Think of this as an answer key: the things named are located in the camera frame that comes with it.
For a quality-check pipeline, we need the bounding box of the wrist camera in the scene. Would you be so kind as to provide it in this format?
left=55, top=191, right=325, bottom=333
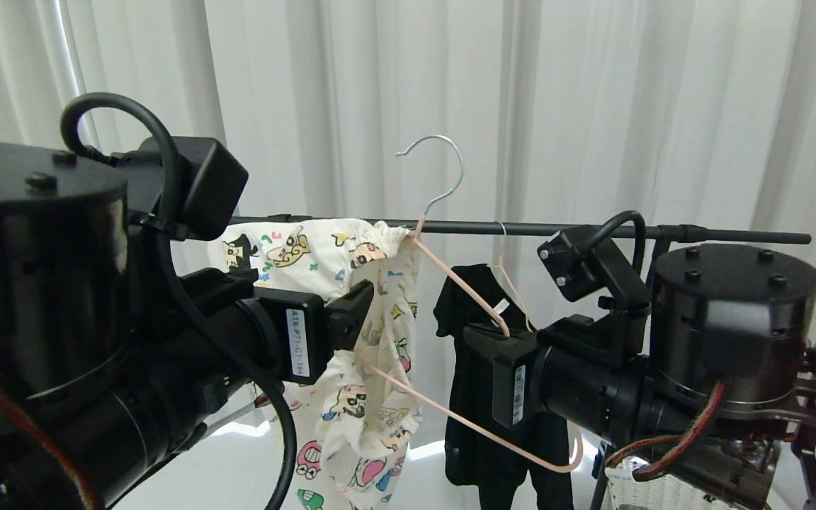
left=537, top=225, right=654, bottom=369
left=114, top=136, right=250, bottom=243

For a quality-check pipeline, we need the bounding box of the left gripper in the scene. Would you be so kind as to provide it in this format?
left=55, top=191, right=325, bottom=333
left=118, top=268, right=375, bottom=489

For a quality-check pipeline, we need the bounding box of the black clothes rack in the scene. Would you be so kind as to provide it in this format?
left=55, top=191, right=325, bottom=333
left=231, top=215, right=811, bottom=510

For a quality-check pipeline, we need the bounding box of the black short-sleeved shirt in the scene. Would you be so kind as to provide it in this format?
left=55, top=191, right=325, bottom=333
left=433, top=264, right=576, bottom=510

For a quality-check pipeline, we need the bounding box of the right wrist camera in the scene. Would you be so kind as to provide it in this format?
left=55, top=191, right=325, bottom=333
left=537, top=225, right=654, bottom=369

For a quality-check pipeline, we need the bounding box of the white laundry basket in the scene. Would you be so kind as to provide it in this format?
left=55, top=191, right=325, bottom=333
left=603, top=453, right=759, bottom=510

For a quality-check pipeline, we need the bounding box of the white curtain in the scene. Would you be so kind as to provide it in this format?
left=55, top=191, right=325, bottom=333
left=0, top=0, right=816, bottom=461

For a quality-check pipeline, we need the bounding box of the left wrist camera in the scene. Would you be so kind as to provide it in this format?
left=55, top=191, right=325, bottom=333
left=114, top=136, right=250, bottom=243

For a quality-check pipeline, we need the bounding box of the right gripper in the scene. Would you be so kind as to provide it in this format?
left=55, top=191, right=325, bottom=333
left=463, top=322, right=664, bottom=443

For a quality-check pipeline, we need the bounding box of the pink clothes hanger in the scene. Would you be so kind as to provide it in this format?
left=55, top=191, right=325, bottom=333
left=357, top=135, right=584, bottom=474
left=487, top=222, right=531, bottom=334

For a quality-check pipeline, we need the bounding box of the cream printed garment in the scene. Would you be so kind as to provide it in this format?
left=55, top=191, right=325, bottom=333
left=208, top=218, right=425, bottom=510

